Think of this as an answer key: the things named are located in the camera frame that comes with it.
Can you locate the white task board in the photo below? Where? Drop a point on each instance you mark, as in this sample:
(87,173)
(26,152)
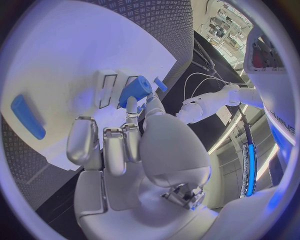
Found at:
(70,56)

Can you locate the workshop rack with equipment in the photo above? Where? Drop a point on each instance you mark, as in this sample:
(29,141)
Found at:
(226,31)

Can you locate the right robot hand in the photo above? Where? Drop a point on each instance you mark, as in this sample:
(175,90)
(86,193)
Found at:
(173,150)

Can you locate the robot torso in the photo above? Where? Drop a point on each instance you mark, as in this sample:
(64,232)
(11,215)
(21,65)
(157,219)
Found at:
(264,84)

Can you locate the glowing light bar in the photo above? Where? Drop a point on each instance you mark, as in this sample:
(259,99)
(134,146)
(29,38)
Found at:
(251,168)

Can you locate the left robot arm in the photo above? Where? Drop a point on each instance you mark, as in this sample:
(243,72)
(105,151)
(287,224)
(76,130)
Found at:
(211,101)

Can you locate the blue long block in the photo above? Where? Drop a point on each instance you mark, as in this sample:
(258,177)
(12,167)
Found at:
(27,116)

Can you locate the blue peg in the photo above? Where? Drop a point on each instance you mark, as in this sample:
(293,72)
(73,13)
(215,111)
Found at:
(160,84)

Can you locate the blue cylinder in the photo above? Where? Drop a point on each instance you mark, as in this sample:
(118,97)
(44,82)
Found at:
(134,90)

